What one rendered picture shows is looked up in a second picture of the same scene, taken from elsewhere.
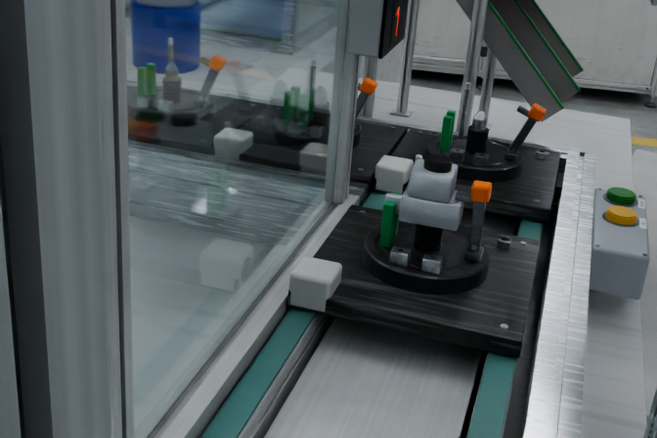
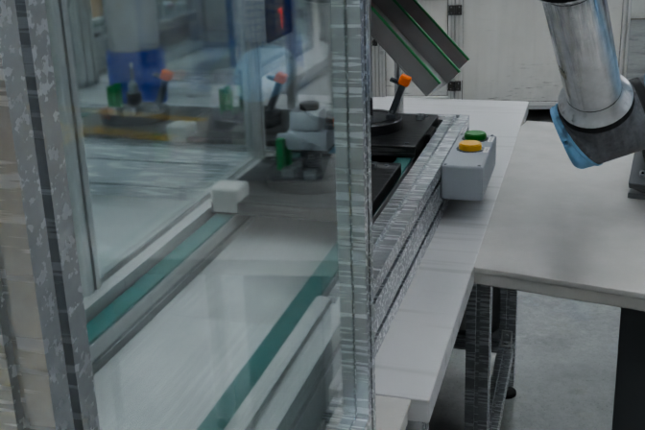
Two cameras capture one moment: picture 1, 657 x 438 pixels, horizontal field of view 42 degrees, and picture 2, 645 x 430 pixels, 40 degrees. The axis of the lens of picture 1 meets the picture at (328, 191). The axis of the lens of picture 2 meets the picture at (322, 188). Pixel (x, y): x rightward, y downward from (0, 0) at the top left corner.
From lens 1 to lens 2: 0.50 m
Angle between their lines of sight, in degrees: 5
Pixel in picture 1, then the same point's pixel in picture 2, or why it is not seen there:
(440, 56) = (414, 94)
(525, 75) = (408, 61)
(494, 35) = (380, 34)
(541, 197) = (411, 140)
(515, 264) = (376, 176)
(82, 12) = not seen: outside the picture
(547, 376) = (379, 227)
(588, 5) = (545, 32)
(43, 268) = not seen: outside the picture
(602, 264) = (450, 177)
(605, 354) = (455, 239)
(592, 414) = (435, 269)
